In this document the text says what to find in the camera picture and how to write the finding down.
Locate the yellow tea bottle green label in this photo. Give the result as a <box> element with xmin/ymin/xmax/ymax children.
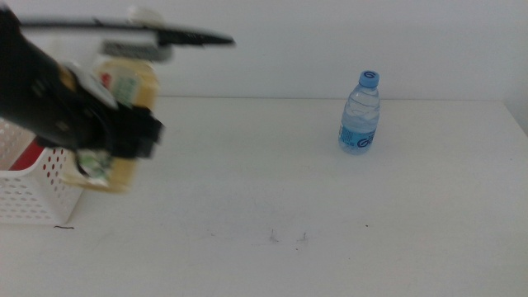
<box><xmin>60</xmin><ymin>5</ymin><xmax>167</xmax><ymax>194</ymax></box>

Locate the red soda can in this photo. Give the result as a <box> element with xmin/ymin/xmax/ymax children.
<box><xmin>7</xmin><ymin>139</ymin><xmax>67</xmax><ymax>191</ymax></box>

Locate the clear water bottle blue cap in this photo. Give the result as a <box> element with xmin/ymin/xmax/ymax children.
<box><xmin>337</xmin><ymin>69</ymin><xmax>381</xmax><ymax>156</ymax></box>

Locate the white perforated plastic basket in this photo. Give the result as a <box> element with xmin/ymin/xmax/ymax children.
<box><xmin>0</xmin><ymin>117</ymin><xmax>86</xmax><ymax>226</ymax></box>

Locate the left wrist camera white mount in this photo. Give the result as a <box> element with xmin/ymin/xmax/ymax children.
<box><xmin>61</xmin><ymin>38</ymin><xmax>174</xmax><ymax>111</ymax></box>

